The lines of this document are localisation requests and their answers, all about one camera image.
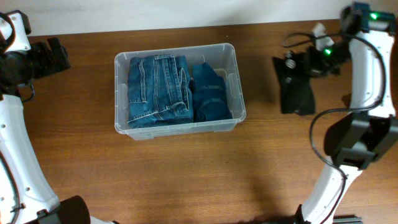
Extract black garment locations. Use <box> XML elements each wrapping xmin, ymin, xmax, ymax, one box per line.
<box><xmin>272</xmin><ymin>54</ymin><xmax>315</xmax><ymax>116</ymax></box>

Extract dark blue jeans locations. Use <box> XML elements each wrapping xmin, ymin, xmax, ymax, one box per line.
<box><xmin>127</xmin><ymin>54</ymin><xmax>193</xmax><ymax>129</ymax></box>

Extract teal blue garment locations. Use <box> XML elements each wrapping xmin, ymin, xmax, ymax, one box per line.
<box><xmin>192</xmin><ymin>63</ymin><xmax>233</xmax><ymax>123</ymax></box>

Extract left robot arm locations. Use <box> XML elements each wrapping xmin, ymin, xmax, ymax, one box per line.
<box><xmin>1</xmin><ymin>37</ymin><xmax>101</xmax><ymax>223</ymax></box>

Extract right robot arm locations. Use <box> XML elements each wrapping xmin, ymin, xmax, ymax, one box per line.
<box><xmin>273</xmin><ymin>2</ymin><xmax>397</xmax><ymax>223</ymax></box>

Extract clear plastic storage bin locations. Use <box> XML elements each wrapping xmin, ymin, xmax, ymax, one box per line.
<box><xmin>114</xmin><ymin>43</ymin><xmax>246</xmax><ymax>141</ymax></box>

